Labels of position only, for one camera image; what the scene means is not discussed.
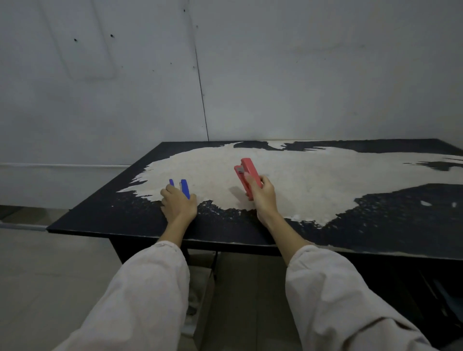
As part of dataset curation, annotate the person's left hand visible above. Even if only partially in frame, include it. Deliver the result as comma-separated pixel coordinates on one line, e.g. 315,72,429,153
160,184,198,225

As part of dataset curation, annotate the person's right hand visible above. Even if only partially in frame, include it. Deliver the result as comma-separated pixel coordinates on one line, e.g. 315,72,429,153
243,172,280,228

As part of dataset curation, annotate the red stapler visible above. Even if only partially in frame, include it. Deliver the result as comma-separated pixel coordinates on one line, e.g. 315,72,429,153
234,158,263,202

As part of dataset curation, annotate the blue stapler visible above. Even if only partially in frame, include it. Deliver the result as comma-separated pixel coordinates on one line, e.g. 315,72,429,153
169,179,191,200

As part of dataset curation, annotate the person's right forearm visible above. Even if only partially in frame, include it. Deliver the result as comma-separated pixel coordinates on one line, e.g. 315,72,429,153
261,213,439,351

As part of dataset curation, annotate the person's left forearm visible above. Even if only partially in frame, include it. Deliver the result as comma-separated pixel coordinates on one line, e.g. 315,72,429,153
54,220,191,351

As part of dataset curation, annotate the black table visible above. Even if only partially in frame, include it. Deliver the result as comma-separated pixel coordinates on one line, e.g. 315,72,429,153
46,138,463,342

